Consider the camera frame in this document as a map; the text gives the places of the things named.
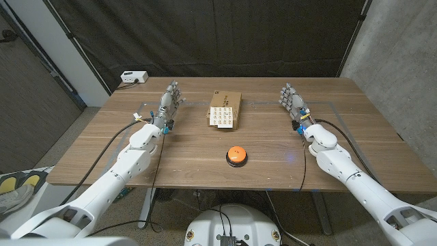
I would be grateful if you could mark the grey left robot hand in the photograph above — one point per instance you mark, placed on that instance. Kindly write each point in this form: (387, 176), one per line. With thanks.
(167, 102)

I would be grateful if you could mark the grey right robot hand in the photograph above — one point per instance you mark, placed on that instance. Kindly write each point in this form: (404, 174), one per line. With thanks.
(296, 104)

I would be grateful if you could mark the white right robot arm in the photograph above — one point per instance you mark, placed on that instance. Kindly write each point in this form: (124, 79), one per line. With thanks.
(358, 184)

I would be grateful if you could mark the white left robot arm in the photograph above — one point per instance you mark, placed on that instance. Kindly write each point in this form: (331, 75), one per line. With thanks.
(102, 191)

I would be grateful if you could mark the white power adapter box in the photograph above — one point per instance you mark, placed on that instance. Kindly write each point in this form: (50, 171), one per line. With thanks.
(134, 76)

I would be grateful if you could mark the brown cardboard box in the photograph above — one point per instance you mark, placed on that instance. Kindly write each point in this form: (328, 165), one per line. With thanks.
(226, 99)

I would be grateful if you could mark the orange push button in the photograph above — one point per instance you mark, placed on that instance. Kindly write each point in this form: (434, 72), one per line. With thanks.
(236, 153)

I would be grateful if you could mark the black backdrop curtain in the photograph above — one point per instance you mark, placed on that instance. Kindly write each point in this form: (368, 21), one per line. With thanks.
(211, 37)

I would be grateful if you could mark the black backdrop stand pole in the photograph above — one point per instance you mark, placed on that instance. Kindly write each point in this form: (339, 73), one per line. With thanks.
(355, 37)
(78, 48)

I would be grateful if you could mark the small teal orange object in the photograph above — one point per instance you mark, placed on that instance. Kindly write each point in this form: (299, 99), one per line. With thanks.
(123, 193)

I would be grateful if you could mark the grey table leg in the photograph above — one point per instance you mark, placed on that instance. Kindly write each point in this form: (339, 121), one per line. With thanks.
(321, 212)
(147, 208)

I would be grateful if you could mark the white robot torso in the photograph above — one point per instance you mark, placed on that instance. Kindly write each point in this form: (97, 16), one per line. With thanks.
(232, 222)

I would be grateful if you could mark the yellow black foot pedal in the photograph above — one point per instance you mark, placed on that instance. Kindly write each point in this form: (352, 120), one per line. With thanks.
(7, 184)
(31, 180)

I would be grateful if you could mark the grey sneaker shoe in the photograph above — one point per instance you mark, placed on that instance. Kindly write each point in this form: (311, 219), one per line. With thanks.
(15, 198)

